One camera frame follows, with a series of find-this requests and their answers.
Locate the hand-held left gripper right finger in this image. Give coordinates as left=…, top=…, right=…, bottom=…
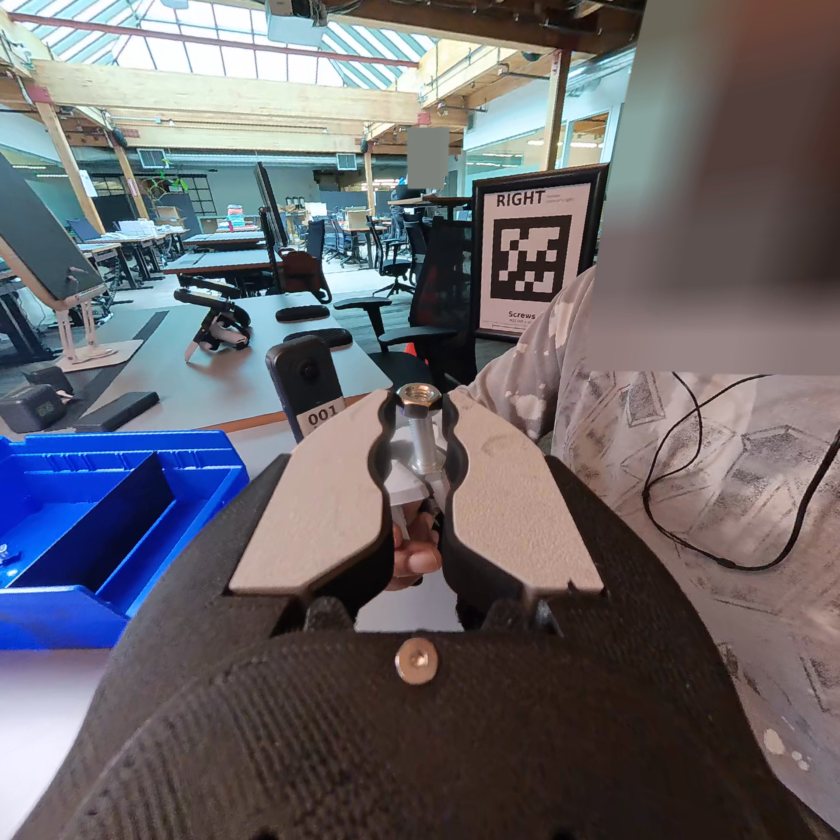
left=441, top=390, right=607, bottom=627

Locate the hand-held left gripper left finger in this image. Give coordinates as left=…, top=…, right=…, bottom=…
left=227, top=389, right=396, bottom=622

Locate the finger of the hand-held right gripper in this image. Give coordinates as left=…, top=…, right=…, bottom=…
left=385, top=462, right=454, bottom=529

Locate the silver hex bolt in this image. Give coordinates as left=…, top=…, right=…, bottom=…
left=398, top=413, right=442, bottom=481

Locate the silver hex nut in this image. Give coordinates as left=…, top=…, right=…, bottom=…
left=395, top=382, right=446, bottom=416

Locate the blue plastic bin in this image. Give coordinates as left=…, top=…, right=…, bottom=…
left=0, top=431, right=250, bottom=651

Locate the person's right forearm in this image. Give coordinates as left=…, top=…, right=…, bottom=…
left=453, top=344, right=559, bottom=460

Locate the person's right hand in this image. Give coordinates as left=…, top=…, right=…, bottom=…
left=392, top=506, right=445, bottom=592

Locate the black and white device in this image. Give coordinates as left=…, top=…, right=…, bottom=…
left=174, top=289, right=254, bottom=366

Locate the black mesh office chair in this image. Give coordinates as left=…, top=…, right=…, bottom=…
left=334, top=217, right=480, bottom=389

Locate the black computer monitor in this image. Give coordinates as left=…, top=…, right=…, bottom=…
left=255, top=162, right=291, bottom=250

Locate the black flat device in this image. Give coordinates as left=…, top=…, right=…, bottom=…
left=73, top=392, right=162, bottom=435

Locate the wooden board stand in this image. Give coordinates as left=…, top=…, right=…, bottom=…
left=0, top=237, right=144, bottom=374

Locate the framed marker sign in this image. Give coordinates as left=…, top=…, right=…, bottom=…
left=470, top=164, right=610, bottom=342

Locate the small black box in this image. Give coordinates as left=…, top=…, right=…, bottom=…
left=0, top=368, right=69, bottom=435

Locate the ceiling projector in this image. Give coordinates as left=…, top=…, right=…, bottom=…
left=266, top=0, right=330, bottom=48

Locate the black cable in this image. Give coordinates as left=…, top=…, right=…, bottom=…
left=642, top=373, right=840, bottom=573

